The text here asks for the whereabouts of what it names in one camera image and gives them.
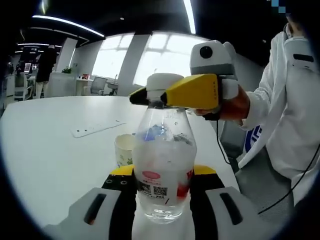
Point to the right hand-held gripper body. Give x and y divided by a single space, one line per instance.
212 60

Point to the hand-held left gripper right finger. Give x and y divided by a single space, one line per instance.
207 200

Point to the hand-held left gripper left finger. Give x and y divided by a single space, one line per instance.
120 207

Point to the white paper cup green print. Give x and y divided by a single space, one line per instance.
123 150

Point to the clear plastic item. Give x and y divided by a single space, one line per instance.
162 155

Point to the person's right hand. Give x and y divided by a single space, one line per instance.
235 105

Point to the white mesh office chair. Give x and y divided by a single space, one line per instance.
98 85

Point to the large window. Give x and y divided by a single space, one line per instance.
165 55

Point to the small window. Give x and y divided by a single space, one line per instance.
110 57

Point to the white table socket strip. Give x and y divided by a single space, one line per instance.
95 129

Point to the green potted plant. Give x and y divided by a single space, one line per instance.
66 70

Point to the white low cabinet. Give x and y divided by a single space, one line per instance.
62 83

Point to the white table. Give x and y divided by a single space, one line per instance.
50 162

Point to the white grey chest device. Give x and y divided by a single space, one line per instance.
298 50

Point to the person in white coat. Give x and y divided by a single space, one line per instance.
295 137

